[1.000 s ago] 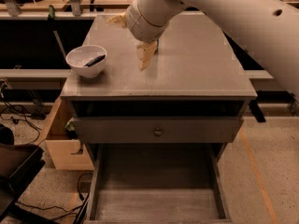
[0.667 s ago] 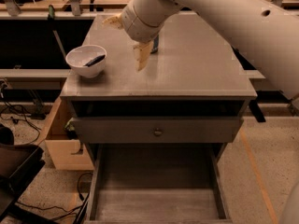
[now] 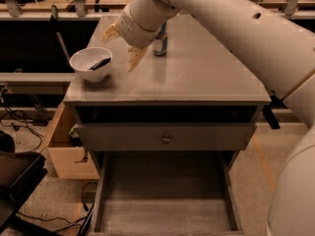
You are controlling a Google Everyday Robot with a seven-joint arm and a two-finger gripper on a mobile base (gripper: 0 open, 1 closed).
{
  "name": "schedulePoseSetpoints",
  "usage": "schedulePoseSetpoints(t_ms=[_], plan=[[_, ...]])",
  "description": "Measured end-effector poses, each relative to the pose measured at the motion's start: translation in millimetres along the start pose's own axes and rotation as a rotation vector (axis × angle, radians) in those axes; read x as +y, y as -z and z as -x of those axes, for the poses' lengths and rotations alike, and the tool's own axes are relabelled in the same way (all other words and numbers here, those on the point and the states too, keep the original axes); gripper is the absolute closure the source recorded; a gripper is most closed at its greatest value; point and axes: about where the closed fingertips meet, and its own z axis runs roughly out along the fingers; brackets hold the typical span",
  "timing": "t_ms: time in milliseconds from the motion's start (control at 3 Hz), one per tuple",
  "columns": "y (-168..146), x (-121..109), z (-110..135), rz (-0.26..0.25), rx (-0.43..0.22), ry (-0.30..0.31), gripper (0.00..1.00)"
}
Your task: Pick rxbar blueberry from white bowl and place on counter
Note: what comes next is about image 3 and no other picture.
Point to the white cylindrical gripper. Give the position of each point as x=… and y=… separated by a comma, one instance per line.
x=135, y=30

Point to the blue rxbar blueberry bar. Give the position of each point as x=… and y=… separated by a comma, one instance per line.
x=100, y=64

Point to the white bowl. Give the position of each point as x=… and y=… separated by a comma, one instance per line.
x=82, y=60

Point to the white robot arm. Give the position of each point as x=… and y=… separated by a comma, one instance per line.
x=279, y=53

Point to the grey metal counter cabinet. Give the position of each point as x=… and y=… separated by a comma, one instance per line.
x=197, y=82

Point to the upper grey drawer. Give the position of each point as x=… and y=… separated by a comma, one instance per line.
x=101, y=137

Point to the round drawer knob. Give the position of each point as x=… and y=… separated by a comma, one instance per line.
x=166, y=139

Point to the light wooden box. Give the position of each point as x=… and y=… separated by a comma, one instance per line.
x=69, y=161

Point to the open lower grey drawer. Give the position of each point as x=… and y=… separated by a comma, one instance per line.
x=165, y=194

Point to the black bin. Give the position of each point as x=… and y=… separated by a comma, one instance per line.
x=20, y=173

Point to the green handled tool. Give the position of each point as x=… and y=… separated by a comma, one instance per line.
x=54, y=19

